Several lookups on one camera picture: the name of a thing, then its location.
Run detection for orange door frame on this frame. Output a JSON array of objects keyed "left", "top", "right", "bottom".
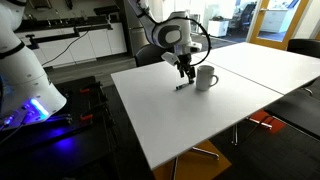
[{"left": 249, "top": 0, "right": 311, "bottom": 51}]

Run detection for white table foot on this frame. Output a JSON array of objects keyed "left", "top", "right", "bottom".
[{"left": 248, "top": 117, "right": 274, "bottom": 129}]

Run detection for orange floor plate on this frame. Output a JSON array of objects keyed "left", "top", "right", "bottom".
[{"left": 152, "top": 139, "right": 233, "bottom": 180}]

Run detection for white cabinet with black top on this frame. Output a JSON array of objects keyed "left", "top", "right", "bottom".
[{"left": 207, "top": 18, "right": 230, "bottom": 38}]

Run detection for black office chair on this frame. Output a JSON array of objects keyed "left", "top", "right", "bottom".
[{"left": 238, "top": 3, "right": 258, "bottom": 33}]

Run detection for long black bar clamp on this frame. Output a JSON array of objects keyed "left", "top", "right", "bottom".
[{"left": 24, "top": 23, "right": 114, "bottom": 51}]

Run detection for white counter cabinets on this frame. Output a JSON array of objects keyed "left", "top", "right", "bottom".
[{"left": 14, "top": 22, "right": 128, "bottom": 68}]

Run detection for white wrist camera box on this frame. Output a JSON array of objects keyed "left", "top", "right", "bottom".
[{"left": 161, "top": 51, "right": 180, "bottom": 66}]

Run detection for white drawer cabinet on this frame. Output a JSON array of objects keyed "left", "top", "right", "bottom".
[{"left": 259, "top": 8, "right": 289, "bottom": 34}]

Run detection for stainless steel bin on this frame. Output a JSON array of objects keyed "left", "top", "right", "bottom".
[{"left": 128, "top": 9, "right": 151, "bottom": 57}]

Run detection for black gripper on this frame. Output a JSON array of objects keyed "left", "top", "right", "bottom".
[{"left": 174, "top": 53, "right": 196, "bottom": 84}]

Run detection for white ceramic mug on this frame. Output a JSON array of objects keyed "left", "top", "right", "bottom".
[{"left": 195, "top": 64, "right": 220, "bottom": 92}]

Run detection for black robot stand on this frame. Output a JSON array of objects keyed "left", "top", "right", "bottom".
[{"left": 0, "top": 75, "right": 114, "bottom": 180}]

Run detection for orange handled black clamp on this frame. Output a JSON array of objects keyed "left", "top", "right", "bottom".
[
  {"left": 79, "top": 103, "right": 108, "bottom": 123},
  {"left": 79, "top": 81, "right": 103, "bottom": 96}
]

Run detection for black marker pen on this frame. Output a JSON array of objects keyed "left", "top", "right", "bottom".
[{"left": 175, "top": 82, "right": 194, "bottom": 91}]

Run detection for metal table leg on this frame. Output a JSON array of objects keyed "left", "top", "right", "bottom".
[
  {"left": 170, "top": 156, "right": 179, "bottom": 180},
  {"left": 232, "top": 123, "right": 239, "bottom": 146},
  {"left": 191, "top": 146, "right": 221, "bottom": 161}
]

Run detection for black power cable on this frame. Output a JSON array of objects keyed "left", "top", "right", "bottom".
[{"left": 39, "top": 29, "right": 91, "bottom": 67}]

